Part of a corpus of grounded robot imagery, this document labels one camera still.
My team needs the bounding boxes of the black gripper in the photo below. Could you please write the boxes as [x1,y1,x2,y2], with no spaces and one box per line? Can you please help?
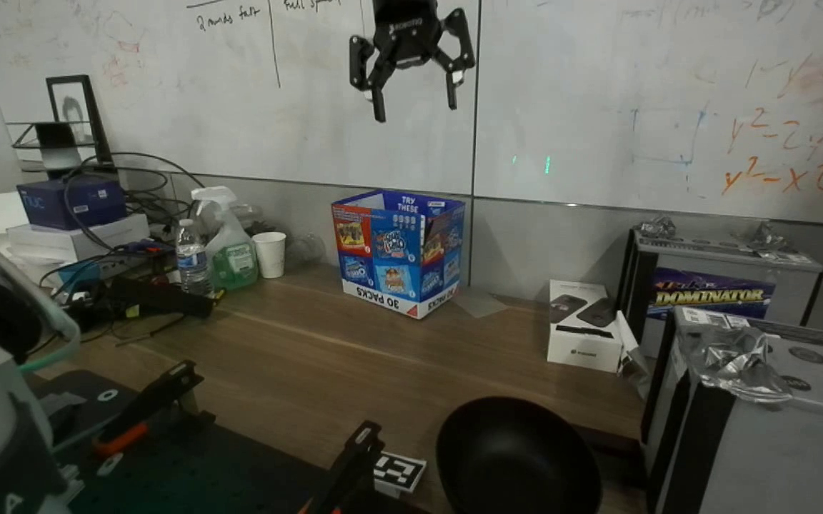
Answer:
[345,0,481,125]

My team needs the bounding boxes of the blue snack box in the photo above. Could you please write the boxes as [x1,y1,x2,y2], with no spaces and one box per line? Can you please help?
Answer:
[329,185,468,324]

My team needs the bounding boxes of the white phone box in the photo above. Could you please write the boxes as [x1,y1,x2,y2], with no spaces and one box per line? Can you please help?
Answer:
[542,277,641,377]

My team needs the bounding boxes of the dark blue cardboard box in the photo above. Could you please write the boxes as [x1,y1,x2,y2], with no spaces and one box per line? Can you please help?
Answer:
[15,173,131,231]

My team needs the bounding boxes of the white box stack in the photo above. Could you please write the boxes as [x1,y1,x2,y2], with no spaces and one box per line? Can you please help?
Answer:
[6,211,155,270]

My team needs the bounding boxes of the grey metal appliance box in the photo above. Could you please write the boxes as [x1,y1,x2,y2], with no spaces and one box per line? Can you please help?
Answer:
[641,305,823,514]

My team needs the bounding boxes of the white paper cup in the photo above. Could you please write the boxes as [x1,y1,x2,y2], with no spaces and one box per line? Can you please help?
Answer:
[251,228,292,284]

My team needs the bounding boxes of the clear spray bottle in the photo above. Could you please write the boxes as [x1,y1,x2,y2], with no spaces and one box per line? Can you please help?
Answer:
[188,184,264,294]

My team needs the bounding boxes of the small crumpled foil piece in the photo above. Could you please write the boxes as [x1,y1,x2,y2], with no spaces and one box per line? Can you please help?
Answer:
[737,224,799,258]
[635,215,681,247]

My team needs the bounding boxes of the plastic water bottle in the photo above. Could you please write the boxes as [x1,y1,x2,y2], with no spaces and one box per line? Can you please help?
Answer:
[174,217,211,294]

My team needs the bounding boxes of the black tool pile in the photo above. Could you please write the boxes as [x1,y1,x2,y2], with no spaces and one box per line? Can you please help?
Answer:
[65,270,221,335]

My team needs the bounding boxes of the black frying pan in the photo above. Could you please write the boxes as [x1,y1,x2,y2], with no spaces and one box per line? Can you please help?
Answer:
[434,394,607,514]

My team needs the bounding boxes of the black white fiducial tag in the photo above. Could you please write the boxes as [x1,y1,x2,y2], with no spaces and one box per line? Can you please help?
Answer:
[369,452,432,502]

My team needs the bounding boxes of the crumpled clear plastic wrapper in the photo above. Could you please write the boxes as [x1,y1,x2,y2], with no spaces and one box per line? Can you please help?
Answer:
[687,318,799,408]

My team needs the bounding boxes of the wall whiteboard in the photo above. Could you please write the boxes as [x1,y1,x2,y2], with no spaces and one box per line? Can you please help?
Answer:
[0,0,823,231]

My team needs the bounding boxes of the black desk cables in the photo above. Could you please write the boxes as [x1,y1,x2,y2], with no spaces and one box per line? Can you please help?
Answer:
[54,148,208,258]

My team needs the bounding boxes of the black picture frame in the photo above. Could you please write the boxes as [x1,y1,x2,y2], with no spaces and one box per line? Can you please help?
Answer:
[44,71,116,175]

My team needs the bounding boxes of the black wire desk tray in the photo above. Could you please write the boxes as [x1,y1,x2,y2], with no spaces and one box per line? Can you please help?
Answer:
[9,117,99,177]

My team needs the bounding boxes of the black clamp orange handle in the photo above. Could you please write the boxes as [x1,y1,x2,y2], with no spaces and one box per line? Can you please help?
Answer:
[86,358,206,470]
[298,421,388,514]

